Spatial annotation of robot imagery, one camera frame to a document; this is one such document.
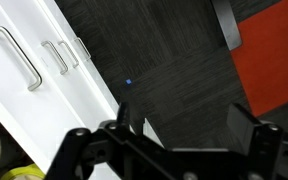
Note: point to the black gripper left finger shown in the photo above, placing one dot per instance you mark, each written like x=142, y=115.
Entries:
x=123, y=115

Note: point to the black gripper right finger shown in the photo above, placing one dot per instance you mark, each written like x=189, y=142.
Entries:
x=242, y=124

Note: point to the white top cabinet drawer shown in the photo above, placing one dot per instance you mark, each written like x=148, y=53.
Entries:
x=48, y=82

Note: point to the orange floor mat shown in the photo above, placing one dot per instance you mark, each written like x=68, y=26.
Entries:
x=262, y=59

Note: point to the yellow tape roll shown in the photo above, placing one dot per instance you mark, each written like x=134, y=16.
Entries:
x=29, y=172

